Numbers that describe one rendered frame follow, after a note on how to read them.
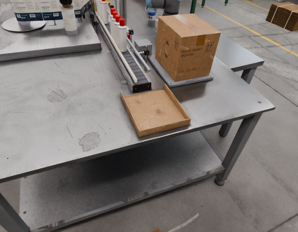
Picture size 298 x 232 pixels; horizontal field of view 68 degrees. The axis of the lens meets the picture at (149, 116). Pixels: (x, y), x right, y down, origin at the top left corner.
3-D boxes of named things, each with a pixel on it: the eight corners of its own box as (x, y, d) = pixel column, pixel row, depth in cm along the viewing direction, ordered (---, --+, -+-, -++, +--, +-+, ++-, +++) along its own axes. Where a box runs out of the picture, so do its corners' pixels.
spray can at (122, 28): (117, 49, 148) (116, 18, 134) (125, 48, 150) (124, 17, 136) (120, 53, 145) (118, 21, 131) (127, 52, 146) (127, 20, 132)
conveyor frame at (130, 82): (83, 1, 233) (83, -4, 230) (94, 1, 236) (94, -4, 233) (132, 92, 123) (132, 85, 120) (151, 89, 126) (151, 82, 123)
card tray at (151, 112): (120, 97, 119) (120, 91, 117) (164, 89, 127) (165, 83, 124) (139, 137, 99) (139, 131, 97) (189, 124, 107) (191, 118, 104)
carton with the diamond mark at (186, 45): (154, 57, 149) (157, 16, 131) (186, 53, 156) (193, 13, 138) (174, 82, 129) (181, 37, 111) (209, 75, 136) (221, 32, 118)
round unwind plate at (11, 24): (3, 19, 176) (3, 17, 175) (45, 15, 185) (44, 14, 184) (0, 34, 155) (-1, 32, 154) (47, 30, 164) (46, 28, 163)
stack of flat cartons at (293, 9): (264, 20, 465) (271, 3, 443) (280, 16, 486) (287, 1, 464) (291, 31, 425) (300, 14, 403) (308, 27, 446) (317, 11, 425)
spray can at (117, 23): (114, 45, 153) (112, 14, 138) (121, 44, 154) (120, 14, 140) (116, 49, 149) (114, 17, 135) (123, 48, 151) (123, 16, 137)
